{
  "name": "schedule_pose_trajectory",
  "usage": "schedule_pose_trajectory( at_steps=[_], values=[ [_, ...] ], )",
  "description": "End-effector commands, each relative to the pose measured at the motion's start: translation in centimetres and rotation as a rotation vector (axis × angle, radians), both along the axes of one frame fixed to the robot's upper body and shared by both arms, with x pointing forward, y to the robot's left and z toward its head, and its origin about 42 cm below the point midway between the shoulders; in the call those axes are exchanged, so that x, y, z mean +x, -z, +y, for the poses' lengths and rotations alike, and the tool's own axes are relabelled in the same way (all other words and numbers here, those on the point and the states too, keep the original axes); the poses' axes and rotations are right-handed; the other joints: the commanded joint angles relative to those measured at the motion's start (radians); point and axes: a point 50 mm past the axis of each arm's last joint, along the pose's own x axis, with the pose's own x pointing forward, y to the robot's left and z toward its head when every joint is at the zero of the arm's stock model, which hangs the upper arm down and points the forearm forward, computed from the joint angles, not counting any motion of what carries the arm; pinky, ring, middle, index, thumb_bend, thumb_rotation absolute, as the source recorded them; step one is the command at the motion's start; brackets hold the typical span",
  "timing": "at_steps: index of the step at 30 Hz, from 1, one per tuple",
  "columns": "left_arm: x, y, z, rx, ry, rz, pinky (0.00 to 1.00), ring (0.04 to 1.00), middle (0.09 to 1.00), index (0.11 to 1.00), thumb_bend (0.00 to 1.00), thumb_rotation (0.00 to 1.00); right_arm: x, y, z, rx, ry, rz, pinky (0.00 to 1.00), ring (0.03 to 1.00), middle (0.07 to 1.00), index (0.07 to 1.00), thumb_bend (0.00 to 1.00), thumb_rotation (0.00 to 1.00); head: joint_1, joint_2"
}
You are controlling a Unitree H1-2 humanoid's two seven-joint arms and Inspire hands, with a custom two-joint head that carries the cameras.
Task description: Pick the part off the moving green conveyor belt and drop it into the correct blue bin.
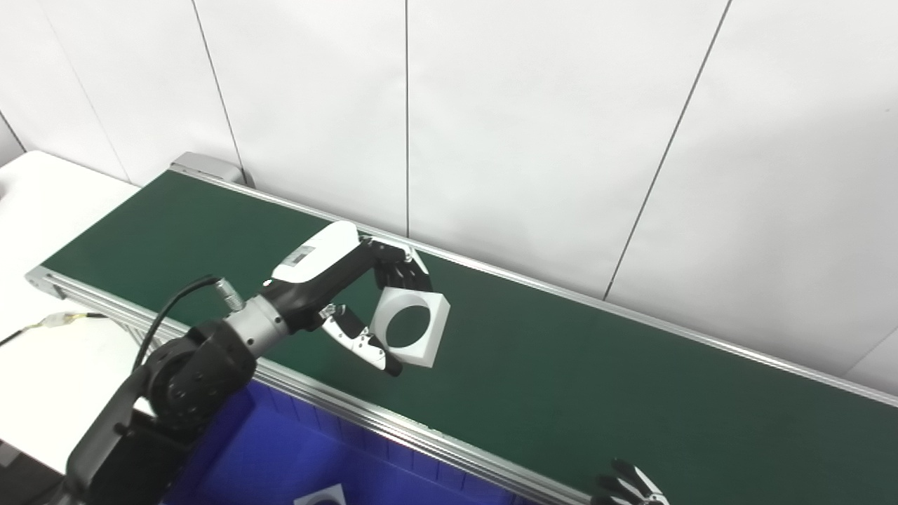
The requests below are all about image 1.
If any green conveyor belt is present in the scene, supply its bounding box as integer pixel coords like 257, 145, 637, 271
27, 151, 898, 505
42, 170, 898, 505

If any blue plastic bin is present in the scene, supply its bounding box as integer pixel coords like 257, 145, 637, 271
161, 382, 523, 505

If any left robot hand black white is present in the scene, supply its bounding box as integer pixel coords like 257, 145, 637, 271
263, 221, 436, 377

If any black wrist cable silver plug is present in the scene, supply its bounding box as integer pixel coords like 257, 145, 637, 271
132, 276, 246, 372

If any thin cable with yellow connector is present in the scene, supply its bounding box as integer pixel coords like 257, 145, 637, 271
0, 311, 109, 348

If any grey conveyor end cap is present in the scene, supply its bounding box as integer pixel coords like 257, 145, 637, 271
170, 151, 250, 187

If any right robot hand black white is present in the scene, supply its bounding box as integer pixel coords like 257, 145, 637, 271
591, 459, 667, 505

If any white square part round hole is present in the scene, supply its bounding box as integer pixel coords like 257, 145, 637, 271
293, 483, 349, 505
370, 286, 450, 369

